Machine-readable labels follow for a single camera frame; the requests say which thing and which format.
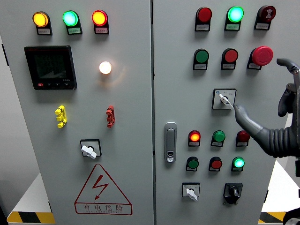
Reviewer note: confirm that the small green domed button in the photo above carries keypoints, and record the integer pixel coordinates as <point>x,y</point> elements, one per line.
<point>219,136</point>

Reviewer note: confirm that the small dark red lamp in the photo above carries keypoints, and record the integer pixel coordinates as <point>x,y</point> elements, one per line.
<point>243,136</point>

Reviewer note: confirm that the red lit lamp beside green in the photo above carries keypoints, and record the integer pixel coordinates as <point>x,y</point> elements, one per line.
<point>99,18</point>

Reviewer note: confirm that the grey cabinet door with display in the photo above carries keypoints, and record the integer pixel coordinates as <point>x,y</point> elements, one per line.
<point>126,105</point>

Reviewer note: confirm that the small green lit lamp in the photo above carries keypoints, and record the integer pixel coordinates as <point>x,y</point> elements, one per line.
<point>238,162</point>

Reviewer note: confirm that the large green lit lamp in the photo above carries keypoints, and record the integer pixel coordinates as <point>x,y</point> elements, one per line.
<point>235,14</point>

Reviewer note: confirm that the white round lamp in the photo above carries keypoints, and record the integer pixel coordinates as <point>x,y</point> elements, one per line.
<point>105,68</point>

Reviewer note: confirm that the large red push button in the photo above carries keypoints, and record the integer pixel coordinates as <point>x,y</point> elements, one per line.
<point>230,55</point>

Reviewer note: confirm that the green lit lamp beside yellow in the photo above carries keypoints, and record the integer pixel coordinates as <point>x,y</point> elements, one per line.
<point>70,18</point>

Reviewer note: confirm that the large dark red lamp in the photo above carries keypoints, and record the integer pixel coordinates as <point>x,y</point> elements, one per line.
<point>204,14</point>

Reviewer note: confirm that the black yellow striped tape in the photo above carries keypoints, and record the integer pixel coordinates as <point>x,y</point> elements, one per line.
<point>272,217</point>
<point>30,218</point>

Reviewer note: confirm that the silver door lock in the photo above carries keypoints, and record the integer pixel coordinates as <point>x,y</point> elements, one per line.
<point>170,140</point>

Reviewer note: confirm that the small red lit lamp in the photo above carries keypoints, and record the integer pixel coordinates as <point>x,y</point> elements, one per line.
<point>194,137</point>

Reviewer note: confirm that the small red flat button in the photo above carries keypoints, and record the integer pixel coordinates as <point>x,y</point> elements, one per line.
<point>216,164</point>

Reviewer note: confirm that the dark red buzzer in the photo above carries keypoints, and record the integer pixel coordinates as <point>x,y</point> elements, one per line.
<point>267,12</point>

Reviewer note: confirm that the red warning triangle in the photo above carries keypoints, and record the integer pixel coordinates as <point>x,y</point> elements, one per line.
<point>101,185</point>

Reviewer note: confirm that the large green push button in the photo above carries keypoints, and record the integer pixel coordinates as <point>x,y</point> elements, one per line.
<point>202,56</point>

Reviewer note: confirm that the small green flat button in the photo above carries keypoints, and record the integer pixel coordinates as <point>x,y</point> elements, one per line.
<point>193,163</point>

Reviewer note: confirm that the long black cabinet hinge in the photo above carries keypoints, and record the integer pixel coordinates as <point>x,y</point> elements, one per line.
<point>5,55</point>

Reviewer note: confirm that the short black cabinet hinge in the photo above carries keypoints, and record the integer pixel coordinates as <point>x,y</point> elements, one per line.
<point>50,206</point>
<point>266,196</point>

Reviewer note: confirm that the large red stop button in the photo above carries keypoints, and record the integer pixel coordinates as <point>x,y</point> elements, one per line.
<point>262,55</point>

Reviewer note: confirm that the yellow round lamp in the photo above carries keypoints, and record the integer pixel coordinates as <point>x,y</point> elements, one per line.
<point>40,19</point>

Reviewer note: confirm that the grey cabinet door with lock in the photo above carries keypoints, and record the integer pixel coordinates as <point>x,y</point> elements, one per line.
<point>182,98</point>

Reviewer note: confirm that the black display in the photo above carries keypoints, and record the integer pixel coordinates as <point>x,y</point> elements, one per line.
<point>50,68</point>

